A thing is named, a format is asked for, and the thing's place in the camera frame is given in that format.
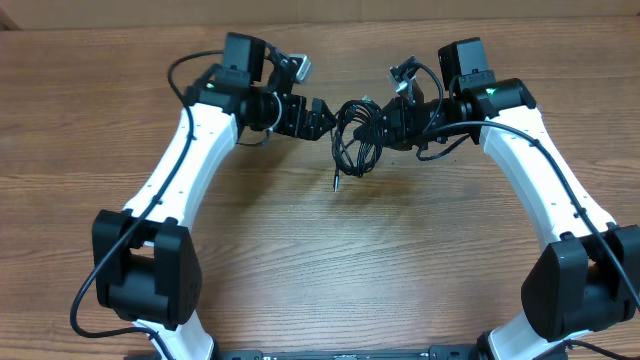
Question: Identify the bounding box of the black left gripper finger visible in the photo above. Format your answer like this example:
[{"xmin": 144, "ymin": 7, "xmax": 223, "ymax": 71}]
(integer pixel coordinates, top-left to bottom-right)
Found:
[
  {"xmin": 305, "ymin": 123, "xmax": 334, "ymax": 141},
  {"xmin": 309, "ymin": 98, "xmax": 337, "ymax": 126}
]

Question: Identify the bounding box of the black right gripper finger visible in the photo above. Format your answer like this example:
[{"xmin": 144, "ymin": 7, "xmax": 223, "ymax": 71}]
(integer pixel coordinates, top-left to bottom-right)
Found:
[
  {"xmin": 368, "ymin": 99, "xmax": 395, "ymax": 125},
  {"xmin": 353, "ymin": 124, "xmax": 385, "ymax": 146}
]

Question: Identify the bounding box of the black cable bundle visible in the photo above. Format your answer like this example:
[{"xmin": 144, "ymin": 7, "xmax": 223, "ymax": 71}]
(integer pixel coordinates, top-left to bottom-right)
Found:
[{"xmin": 330, "ymin": 98, "xmax": 386, "ymax": 193}]

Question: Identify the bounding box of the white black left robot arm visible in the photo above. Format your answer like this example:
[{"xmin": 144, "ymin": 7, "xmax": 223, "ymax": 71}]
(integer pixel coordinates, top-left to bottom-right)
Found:
[{"xmin": 86, "ymin": 33, "xmax": 335, "ymax": 359}]

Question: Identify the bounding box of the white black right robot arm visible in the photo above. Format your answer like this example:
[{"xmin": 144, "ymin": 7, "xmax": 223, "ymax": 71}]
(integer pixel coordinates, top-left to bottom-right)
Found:
[{"xmin": 355, "ymin": 38, "xmax": 639, "ymax": 359}]

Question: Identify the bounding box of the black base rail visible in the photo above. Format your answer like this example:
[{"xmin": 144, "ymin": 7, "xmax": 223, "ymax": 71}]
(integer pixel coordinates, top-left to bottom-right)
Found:
[{"xmin": 212, "ymin": 344, "xmax": 489, "ymax": 360}]

